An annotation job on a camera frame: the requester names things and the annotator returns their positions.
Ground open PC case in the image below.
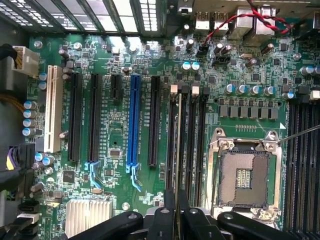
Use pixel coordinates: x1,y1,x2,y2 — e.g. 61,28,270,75
0,0,320,240

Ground black disk cable plug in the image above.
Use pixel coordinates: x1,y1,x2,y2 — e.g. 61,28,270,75
9,199,42,240

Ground RAM slot black latches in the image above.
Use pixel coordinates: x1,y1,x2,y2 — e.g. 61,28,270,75
180,84,190,191
198,86,211,208
298,93,311,233

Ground black cable bundle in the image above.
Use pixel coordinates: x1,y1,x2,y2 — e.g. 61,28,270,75
0,43,18,92

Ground metal CPU socket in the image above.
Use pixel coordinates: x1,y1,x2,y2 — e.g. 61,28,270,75
207,127,284,222

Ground RAM slot white latches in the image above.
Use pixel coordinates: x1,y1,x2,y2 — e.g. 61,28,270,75
165,84,179,191
187,83,201,208
309,89,320,235

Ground silver finned heatsink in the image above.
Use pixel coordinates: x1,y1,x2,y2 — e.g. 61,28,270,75
65,198,114,238

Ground short black expansion slot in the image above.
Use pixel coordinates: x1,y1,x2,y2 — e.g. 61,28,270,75
110,73,123,101

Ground silver socket locking lever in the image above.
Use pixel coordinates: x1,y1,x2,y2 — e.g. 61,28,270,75
277,124,320,145

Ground black slot light-blue latch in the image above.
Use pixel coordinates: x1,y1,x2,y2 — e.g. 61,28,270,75
84,73,103,190

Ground long black expansion slot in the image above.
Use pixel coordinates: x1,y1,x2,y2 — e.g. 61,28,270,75
148,75,161,168
67,71,84,163

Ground white power connector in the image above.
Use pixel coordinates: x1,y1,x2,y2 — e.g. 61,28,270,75
11,45,40,79

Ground blue expansion slot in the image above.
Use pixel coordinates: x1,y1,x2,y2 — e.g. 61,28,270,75
125,74,142,193

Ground yellow black braided cable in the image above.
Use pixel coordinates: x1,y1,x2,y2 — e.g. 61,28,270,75
0,92,26,114

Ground white expansion slot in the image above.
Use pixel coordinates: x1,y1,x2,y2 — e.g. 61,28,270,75
43,64,64,154

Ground red black twisted wire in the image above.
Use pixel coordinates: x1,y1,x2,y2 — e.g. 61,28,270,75
199,0,293,57

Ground green motherboard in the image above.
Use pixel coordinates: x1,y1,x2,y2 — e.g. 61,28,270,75
24,0,320,240

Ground black connector purple wires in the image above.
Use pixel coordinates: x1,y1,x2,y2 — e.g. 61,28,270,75
0,142,36,177

